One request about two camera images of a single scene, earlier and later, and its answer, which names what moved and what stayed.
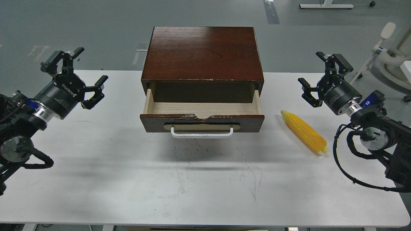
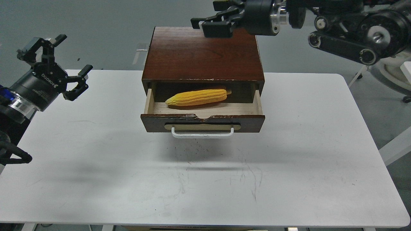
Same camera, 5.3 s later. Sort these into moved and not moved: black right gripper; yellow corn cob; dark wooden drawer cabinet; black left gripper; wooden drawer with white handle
Moved: black right gripper; black left gripper; yellow corn cob
Not moved: dark wooden drawer cabinet; wooden drawer with white handle
